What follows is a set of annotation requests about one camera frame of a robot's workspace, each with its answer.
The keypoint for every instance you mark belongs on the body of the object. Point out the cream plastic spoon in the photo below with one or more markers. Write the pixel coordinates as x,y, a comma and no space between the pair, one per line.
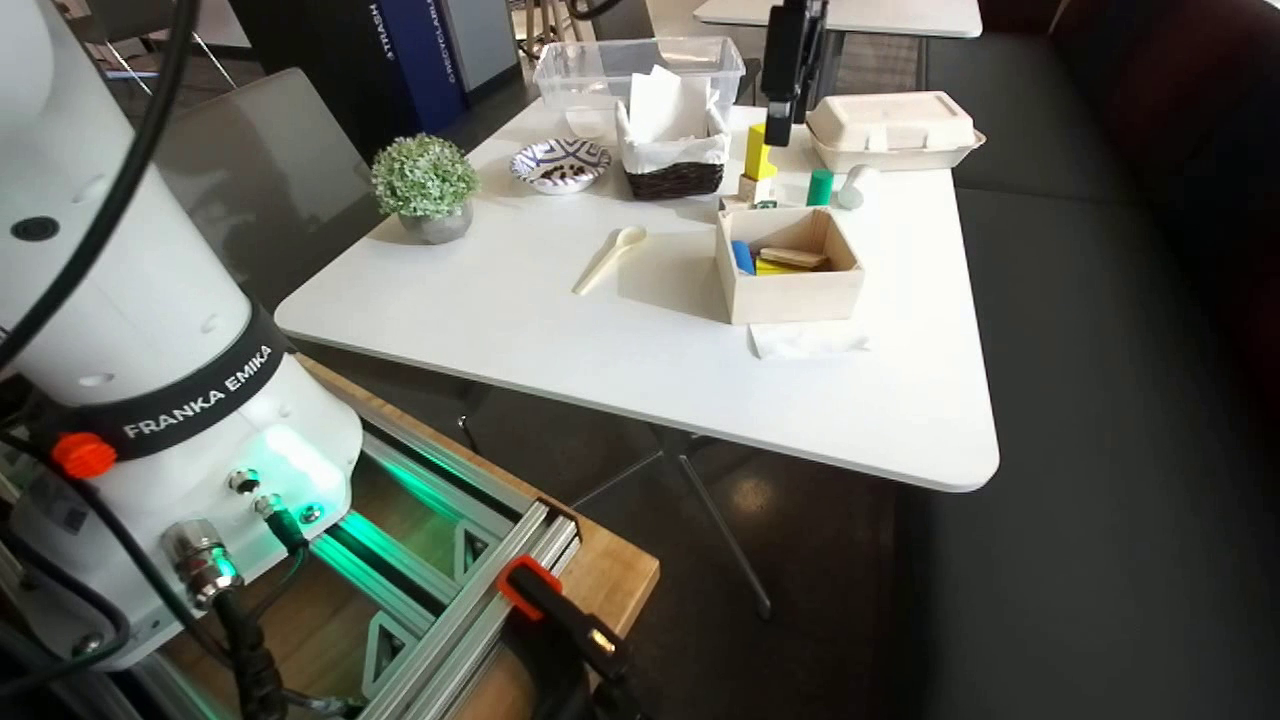
620,241

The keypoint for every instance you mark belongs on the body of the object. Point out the metal table leg base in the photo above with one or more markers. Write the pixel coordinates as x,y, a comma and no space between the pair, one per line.
682,467

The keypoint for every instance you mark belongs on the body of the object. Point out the square wooden box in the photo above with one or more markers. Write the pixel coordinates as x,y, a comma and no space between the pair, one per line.
802,300

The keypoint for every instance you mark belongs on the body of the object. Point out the crumpled white paper sheet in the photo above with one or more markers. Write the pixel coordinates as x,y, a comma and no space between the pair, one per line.
667,114

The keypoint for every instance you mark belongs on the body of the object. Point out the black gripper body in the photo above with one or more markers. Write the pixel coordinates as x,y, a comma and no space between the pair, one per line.
796,46

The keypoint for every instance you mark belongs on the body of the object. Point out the green ball plant in pot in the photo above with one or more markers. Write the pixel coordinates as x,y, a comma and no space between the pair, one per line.
426,182

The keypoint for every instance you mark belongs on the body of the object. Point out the yellow toy block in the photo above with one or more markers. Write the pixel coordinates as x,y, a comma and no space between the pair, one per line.
769,271

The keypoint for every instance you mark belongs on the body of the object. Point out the orange and black clamp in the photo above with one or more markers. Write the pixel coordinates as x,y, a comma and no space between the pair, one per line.
534,585

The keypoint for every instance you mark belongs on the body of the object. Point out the dark upholstered bench sofa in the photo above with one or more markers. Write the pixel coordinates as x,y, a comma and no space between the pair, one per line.
1134,133

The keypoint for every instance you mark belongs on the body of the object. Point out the blue toy block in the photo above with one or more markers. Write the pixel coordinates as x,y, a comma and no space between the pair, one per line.
740,259

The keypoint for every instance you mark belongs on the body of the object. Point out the green cylinder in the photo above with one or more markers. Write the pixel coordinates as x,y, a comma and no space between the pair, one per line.
821,190

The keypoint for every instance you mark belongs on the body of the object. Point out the creased white napkin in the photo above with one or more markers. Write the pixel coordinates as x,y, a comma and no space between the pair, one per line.
806,342

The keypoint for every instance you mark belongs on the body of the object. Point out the white clamshell takeout box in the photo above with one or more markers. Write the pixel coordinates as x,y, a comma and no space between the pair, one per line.
884,127

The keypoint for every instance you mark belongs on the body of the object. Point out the aluminium profile frame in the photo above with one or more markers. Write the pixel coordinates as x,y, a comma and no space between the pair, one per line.
453,624

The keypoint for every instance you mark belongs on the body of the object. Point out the plain wooden toy block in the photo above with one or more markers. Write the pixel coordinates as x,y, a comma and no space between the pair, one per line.
796,259

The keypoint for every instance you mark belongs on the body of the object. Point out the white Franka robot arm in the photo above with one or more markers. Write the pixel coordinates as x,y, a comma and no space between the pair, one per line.
135,266

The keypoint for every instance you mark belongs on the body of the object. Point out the dark blue cabinet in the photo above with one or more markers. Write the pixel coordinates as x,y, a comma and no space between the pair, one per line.
413,52

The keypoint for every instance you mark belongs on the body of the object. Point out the clear plastic storage bin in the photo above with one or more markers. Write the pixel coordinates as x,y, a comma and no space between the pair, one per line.
586,83

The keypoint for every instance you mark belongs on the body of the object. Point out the wooden base board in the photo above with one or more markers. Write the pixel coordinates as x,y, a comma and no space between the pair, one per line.
619,573

